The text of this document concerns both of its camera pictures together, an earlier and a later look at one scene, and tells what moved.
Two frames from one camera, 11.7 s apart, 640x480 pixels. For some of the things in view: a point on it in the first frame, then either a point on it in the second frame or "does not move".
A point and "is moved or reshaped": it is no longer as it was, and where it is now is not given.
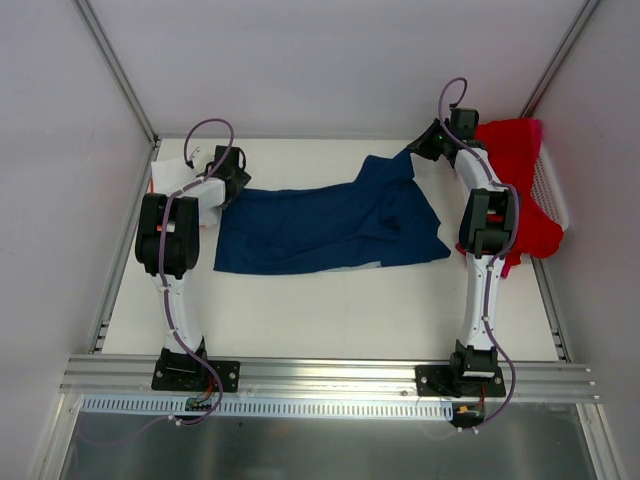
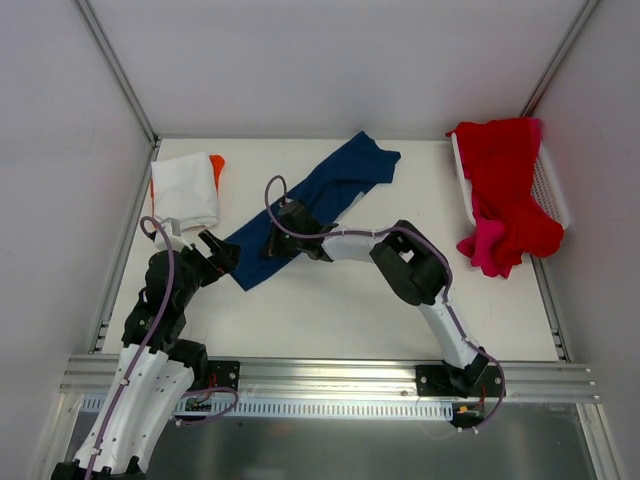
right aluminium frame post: (587, 9) does not move
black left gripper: (238, 179) → (206, 257)
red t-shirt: (510, 149) does not move
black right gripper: (424, 144) → (282, 232)
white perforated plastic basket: (546, 190) does not move
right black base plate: (460, 380) does not move
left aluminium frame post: (113, 60) does not move
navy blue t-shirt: (382, 216) is moved or reshaped
